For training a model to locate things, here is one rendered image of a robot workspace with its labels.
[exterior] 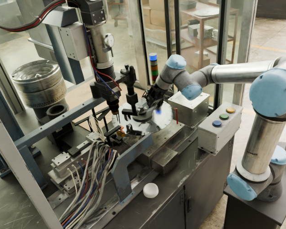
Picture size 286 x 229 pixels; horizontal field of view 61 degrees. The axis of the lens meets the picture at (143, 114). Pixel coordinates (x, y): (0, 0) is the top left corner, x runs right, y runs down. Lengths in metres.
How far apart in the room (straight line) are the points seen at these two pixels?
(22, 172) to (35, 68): 1.22
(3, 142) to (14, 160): 0.06
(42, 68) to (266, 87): 1.48
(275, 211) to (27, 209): 1.09
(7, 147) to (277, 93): 0.68
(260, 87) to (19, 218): 1.13
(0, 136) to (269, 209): 1.01
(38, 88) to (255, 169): 1.27
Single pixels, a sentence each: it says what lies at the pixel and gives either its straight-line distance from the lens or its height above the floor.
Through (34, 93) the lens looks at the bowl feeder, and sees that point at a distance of 1.66.
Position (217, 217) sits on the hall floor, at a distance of 2.00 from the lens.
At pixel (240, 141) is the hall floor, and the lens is 2.57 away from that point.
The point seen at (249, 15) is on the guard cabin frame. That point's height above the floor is 1.37.
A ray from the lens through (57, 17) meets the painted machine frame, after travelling 1.02.
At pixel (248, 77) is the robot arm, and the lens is 0.93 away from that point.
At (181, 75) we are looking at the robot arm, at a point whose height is 1.24.
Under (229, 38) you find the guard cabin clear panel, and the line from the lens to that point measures 1.36.
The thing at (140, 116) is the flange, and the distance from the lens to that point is 1.26.
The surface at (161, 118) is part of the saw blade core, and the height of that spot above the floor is 0.95.
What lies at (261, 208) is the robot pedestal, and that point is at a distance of 1.18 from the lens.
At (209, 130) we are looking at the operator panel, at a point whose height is 0.90.
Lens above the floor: 1.70
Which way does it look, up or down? 36 degrees down
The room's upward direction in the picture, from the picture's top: 8 degrees counter-clockwise
